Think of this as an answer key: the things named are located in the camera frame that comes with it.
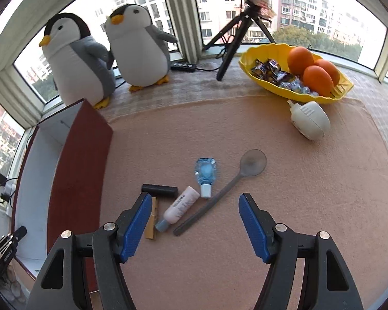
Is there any large penguin plush toy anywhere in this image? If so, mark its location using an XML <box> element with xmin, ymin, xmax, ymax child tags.
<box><xmin>39</xmin><ymin>12</ymin><xmax>117</xmax><ymax>110</ymax></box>

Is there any red cardboard box white inside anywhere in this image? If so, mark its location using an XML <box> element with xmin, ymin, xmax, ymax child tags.
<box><xmin>11</xmin><ymin>98</ymin><xmax>114</xmax><ymax>294</ymax></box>

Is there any person's left hand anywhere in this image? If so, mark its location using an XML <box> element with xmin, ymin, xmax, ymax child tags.
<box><xmin>0</xmin><ymin>273</ymin><xmax>25</xmax><ymax>302</ymax></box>

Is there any white window frame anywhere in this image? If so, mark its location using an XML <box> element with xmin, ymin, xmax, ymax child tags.
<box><xmin>0</xmin><ymin>0</ymin><xmax>388</xmax><ymax>130</ymax></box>

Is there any grey translucent spoon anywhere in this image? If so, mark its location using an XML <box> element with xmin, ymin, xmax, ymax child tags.
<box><xmin>173</xmin><ymin>149</ymin><xmax>267</xmax><ymax>236</ymax></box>

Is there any pink tube with grey cap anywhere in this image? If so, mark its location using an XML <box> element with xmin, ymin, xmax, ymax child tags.
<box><xmin>154</xmin><ymin>186</ymin><xmax>201</xmax><ymax>232</ymax></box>

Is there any wooden clothespin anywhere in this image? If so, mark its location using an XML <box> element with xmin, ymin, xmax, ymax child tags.
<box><xmin>144</xmin><ymin>196</ymin><xmax>161</xmax><ymax>241</ymax></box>

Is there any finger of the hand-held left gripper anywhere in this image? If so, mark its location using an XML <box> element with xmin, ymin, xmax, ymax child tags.
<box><xmin>0</xmin><ymin>226</ymin><xmax>28</xmax><ymax>270</ymax></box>

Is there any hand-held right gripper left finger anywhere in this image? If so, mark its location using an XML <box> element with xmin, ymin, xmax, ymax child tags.
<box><xmin>25</xmin><ymin>192</ymin><xmax>153</xmax><ymax>310</ymax></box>

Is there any white power strip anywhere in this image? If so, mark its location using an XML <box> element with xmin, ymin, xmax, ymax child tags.
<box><xmin>5</xmin><ymin>177</ymin><xmax>18</xmax><ymax>216</ymax></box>

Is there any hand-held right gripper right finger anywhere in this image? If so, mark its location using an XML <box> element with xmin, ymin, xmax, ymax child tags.
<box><xmin>238</xmin><ymin>193</ymin><xmax>364</xmax><ymax>310</ymax></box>

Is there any ring light with black tripod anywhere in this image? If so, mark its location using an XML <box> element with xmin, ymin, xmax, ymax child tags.
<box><xmin>202</xmin><ymin>0</ymin><xmax>332</xmax><ymax>82</ymax></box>

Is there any grey checked blanket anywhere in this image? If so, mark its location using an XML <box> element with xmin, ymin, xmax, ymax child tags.
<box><xmin>42</xmin><ymin>48</ymin><xmax>388</xmax><ymax>175</ymax></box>

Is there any yellow plastic bowl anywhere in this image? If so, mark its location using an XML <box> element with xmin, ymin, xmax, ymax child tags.
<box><xmin>238</xmin><ymin>43</ymin><xmax>354</xmax><ymax>105</ymax></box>

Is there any small penguin plush toy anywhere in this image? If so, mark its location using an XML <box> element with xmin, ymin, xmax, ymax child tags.
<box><xmin>101</xmin><ymin>4</ymin><xmax>179</xmax><ymax>92</ymax></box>

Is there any peach felt mat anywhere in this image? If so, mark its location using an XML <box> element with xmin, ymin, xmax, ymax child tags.
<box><xmin>35</xmin><ymin>95</ymin><xmax>388</xmax><ymax>310</ymax></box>

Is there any orange fruit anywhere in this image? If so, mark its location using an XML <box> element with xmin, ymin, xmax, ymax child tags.
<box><xmin>303</xmin><ymin>65</ymin><xmax>334</xmax><ymax>97</ymax></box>
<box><xmin>314</xmin><ymin>58</ymin><xmax>341</xmax><ymax>86</ymax></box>
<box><xmin>287</xmin><ymin>46</ymin><xmax>315</xmax><ymax>76</ymax></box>

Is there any pile of wrapped candies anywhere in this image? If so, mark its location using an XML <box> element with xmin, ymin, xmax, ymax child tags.
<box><xmin>250</xmin><ymin>58</ymin><xmax>320</xmax><ymax>97</ymax></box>

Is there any black cylinder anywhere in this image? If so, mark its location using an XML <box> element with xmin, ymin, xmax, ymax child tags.
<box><xmin>141</xmin><ymin>184</ymin><xmax>178</xmax><ymax>198</ymax></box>

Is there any blue bottle with white cap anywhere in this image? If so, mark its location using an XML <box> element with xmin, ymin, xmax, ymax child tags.
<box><xmin>193</xmin><ymin>157</ymin><xmax>217</xmax><ymax>199</ymax></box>

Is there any black power strip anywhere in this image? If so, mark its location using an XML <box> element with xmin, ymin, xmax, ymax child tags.
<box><xmin>170</xmin><ymin>61</ymin><xmax>197</xmax><ymax>72</ymax></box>

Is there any white round plastic device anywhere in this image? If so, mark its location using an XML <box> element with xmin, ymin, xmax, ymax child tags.
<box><xmin>286</xmin><ymin>100</ymin><xmax>331</xmax><ymax>141</ymax></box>

